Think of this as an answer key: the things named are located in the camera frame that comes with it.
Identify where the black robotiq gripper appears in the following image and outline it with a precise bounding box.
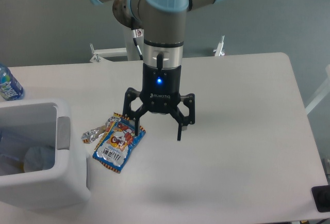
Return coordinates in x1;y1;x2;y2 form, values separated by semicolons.
122;64;195;141

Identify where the blue snack wrapper bag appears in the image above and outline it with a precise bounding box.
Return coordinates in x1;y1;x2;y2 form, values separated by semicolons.
81;113;146;173

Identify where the crushed clear plastic bottle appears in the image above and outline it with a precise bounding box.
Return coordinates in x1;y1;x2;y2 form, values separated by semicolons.
1;129;55;176

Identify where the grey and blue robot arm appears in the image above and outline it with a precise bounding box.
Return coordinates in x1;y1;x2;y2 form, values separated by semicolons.
90;0;223;134

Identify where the white plastic trash can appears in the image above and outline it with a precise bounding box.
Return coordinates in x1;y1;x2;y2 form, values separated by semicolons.
1;99;91;210

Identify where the crumpled white tissue paper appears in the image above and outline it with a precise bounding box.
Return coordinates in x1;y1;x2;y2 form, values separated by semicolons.
23;146;55;172

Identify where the blue labelled drink bottle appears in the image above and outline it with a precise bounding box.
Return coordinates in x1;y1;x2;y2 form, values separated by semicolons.
1;63;25;101

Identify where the black device at table edge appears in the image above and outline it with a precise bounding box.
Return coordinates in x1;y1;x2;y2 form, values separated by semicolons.
311;185;329;213

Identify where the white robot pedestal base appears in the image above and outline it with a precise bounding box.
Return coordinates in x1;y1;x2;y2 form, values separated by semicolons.
89;0;145;63

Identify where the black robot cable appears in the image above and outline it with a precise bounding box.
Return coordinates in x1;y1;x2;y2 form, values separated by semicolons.
129;17;144;61

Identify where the white table frame leg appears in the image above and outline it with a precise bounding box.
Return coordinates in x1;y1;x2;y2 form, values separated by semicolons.
305;65;329;115

